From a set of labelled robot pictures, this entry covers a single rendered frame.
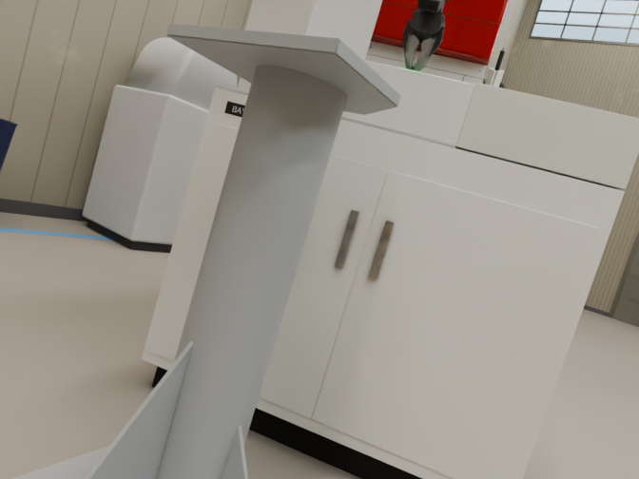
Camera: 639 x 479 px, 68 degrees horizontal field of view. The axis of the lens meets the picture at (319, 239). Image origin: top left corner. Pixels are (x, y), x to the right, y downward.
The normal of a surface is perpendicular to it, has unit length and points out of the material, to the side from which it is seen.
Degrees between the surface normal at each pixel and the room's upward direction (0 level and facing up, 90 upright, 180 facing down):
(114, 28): 90
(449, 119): 90
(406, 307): 90
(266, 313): 90
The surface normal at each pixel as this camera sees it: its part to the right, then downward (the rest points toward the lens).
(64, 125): 0.81, 0.29
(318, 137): 0.61, 0.25
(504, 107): -0.25, 0.01
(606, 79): -0.51, -0.07
